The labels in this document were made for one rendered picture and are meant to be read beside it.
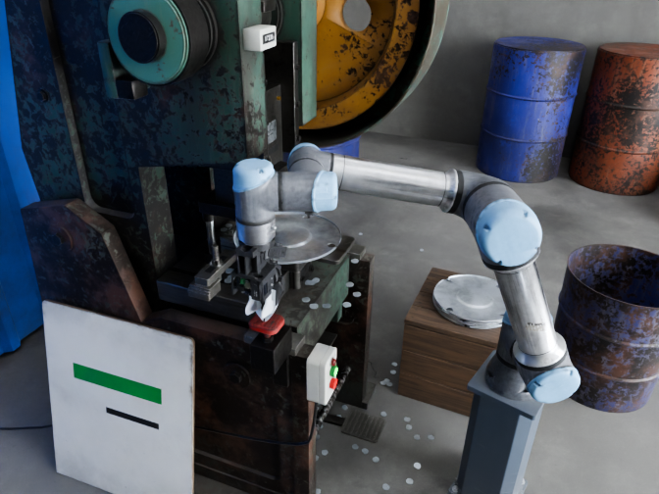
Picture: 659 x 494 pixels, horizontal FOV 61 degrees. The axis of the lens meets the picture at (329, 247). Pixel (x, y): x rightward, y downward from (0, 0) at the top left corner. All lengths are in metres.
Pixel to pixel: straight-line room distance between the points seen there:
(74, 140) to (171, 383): 0.67
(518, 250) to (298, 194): 0.43
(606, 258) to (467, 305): 0.65
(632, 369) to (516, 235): 1.17
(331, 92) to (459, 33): 2.95
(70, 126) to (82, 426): 0.89
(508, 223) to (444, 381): 1.06
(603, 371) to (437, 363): 0.58
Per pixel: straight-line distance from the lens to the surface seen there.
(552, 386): 1.37
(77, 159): 1.55
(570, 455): 2.12
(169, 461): 1.74
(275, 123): 1.43
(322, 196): 1.02
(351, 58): 1.68
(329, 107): 1.69
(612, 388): 2.25
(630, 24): 4.54
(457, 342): 1.93
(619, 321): 2.06
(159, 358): 1.57
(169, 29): 1.11
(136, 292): 1.56
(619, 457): 2.19
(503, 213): 1.08
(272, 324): 1.22
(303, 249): 1.44
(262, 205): 1.03
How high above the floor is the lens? 1.50
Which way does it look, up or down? 30 degrees down
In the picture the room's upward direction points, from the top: 1 degrees clockwise
